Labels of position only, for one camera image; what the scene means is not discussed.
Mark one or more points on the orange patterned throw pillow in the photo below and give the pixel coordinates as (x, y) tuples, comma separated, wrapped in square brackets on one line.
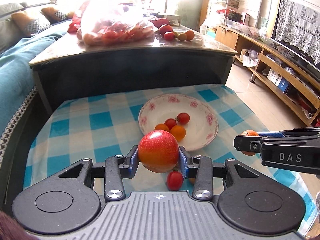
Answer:
[(25, 21), (53, 13)]

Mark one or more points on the picture frame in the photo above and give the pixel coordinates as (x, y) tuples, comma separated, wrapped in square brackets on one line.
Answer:
[(246, 18)]

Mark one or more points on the blue white box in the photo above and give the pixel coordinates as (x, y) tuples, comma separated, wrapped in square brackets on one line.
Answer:
[(277, 78)]

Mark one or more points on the wooden TV stand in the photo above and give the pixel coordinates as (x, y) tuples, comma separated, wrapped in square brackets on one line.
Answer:
[(226, 36)]

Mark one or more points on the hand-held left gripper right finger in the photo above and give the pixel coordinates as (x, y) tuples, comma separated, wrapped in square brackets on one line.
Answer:
[(182, 163)]

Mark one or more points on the red plastic bag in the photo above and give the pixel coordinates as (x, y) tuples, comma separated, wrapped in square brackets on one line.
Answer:
[(72, 24)]

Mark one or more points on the grey leather sofa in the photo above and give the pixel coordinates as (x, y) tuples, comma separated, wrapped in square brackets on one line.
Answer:
[(6, 30)]

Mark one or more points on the white lace cloth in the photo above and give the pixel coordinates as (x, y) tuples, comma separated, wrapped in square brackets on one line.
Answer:
[(297, 22)]

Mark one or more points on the white cardboard box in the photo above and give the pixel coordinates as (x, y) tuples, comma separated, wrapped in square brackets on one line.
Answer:
[(173, 19)]

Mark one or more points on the dark coffee table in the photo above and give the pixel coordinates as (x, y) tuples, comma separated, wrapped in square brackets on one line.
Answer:
[(125, 72)]

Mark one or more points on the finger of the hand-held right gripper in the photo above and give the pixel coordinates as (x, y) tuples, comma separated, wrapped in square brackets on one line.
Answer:
[(270, 133), (247, 143)]

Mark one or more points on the black television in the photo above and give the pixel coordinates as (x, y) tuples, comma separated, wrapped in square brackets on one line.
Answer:
[(303, 60)]

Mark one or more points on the small red tomato with stem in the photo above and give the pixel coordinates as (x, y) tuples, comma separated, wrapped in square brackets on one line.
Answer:
[(183, 118)]

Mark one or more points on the dark red cloth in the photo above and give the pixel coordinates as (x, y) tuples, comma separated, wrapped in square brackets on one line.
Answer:
[(7, 227)]

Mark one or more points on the white floral plate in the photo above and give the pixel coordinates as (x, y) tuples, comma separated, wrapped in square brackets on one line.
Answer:
[(200, 130)]

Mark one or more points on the dark wicker basket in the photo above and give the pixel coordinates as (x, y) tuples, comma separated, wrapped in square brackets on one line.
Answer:
[(233, 15)]

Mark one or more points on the blue white checked tablecloth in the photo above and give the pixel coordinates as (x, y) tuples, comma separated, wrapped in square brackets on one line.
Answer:
[(100, 130)]

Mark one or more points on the white paper bag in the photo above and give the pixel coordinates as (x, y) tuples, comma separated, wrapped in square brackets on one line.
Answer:
[(248, 57)]

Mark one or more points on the orange tangerine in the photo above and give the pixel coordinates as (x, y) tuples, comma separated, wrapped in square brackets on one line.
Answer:
[(248, 132), (161, 127), (178, 132), (190, 35)]

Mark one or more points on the clear plastic bag with produce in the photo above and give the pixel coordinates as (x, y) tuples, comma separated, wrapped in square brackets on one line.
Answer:
[(112, 27)]

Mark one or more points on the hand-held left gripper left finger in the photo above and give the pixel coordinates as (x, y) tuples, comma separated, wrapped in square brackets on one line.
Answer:
[(135, 162)]

